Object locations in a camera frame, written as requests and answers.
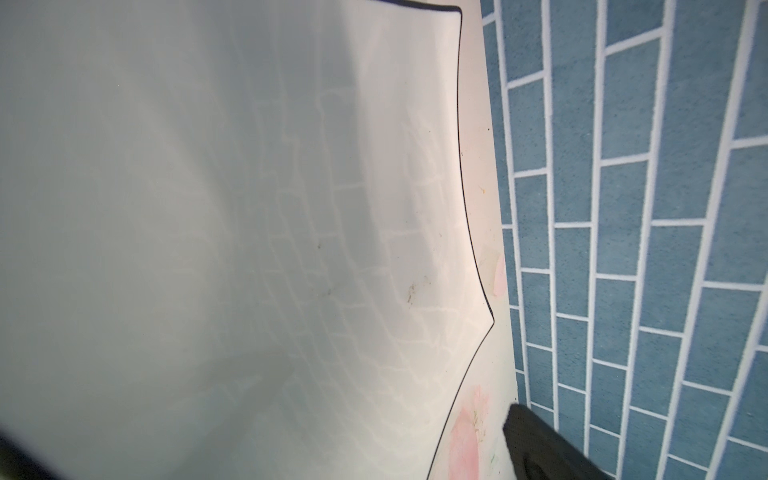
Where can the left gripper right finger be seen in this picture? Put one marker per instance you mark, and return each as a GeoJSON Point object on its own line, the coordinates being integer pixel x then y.
{"type": "Point", "coordinates": [537, 451]}

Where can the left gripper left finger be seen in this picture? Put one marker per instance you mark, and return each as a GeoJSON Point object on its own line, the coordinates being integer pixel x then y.
{"type": "Point", "coordinates": [16, 464]}

